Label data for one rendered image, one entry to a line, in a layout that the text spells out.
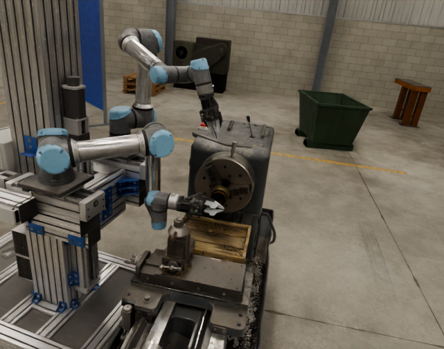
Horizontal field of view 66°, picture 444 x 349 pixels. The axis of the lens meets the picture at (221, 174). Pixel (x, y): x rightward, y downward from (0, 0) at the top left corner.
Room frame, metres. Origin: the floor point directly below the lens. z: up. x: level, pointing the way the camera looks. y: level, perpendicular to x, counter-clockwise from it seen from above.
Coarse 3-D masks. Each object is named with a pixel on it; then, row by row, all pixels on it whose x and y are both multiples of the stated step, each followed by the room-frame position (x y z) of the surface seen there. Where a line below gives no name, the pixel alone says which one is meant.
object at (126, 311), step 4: (128, 304) 0.96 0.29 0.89; (124, 308) 0.94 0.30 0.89; (128, 308) 0.94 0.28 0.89; (132, 308) 0.95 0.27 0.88; (124, 312) 0.93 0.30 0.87; (128, 312) 0.93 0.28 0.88; (132, 312) 0.95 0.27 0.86; (124, 316) 0.93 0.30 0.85; (128, 316) 0.93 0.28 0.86; (132, 316) 0.95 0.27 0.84; (124, 320) 0.93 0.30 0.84; (128, 320) 0.93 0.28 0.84; (132, 320) 0.95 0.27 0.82; (124, 324) 0.93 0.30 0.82; (128, 324) 0.93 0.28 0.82; (132, 324) 0.95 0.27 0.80; (124, 328) 0.93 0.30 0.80; (128, 328) 0.93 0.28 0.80
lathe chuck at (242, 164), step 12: (216, 156) 1.69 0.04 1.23; (228, 156) 1.68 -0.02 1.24; (204, 168) 1.66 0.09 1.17; (216, 168) 1.65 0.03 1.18; (228, 168) 1.64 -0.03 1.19; (240, 168) 1.63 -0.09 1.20; (204, 180) 1.66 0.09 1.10; (228, 180) 1.64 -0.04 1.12; (240, 180) 1.63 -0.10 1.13; (252, 180) 1.64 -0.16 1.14; (204, 192) 1.66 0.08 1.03; (252, 192) 1.62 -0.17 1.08; (204, 204) 1.66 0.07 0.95; (228, 204) 1.64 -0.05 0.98; (240, 204) 1.63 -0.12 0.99
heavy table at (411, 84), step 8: (400, 80) 9.74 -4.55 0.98; (408, 80) 9.77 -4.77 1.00; (408, 88) 8.98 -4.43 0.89; (416, 88) 8.65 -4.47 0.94; (424, 88) 8.63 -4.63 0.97; (400, 96) 9.48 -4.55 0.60; (408, 96) 9.47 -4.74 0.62; (416, 96) 8.69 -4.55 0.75; (424, 96) 8.67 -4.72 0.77; (400, 104) 9.47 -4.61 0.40; (408, 104) 8.77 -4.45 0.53; (416, 104) 8.77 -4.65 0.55; (400, 112) 9.46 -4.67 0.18; (408, 112) 8.70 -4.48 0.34; (416, 112) 8.67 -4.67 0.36; (408, 120) 8.69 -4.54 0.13; (416, 120) 8.67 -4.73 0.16
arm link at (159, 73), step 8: (128, 32) 1.78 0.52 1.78; (136, 32) 1.82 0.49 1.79; (120, 40) 1.75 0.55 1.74; (128, 40) 1.73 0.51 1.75; (136, 40) 1.76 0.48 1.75; (128, 48) 1.71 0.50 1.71; (136, 48) 1.67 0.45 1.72; (144, 48) 1.67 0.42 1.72; (136, 56) 1.65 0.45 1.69; (144, 56) 1.62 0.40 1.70; (152, 56) 1.61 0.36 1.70; (144, 64) 1.60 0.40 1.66; (152, 64) 1.56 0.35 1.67; (160, 64) 1.55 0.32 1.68; (152, 72) 1.52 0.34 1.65; (160, 72) 1.50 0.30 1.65; (168, 72) 1.53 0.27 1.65; (176, 72) 1.55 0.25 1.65; (152, 80) 1.52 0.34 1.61; (160, 80) 1.50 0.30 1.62; (168, 80) 1.53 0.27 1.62; (176, 80) 1.56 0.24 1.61
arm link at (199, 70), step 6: (192, 60) 1.56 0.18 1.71; (198, 60) 1.54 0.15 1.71; (204, 60) 1.55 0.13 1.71; (192, 66) 1.55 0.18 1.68; (198, 66) 1.53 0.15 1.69; (204, 66) 1.54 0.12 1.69; (192, 72) 1.55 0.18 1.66; (198, 72) 1.53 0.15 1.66; (204, 72) 1.54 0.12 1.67; (192, 78) 1.57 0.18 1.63; (198, 78) 1.53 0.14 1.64; (204, 78) 1.53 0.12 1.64; (210, 78) 1.56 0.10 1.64; (198, 84) 1.54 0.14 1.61; (204, 84) 1.53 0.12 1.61
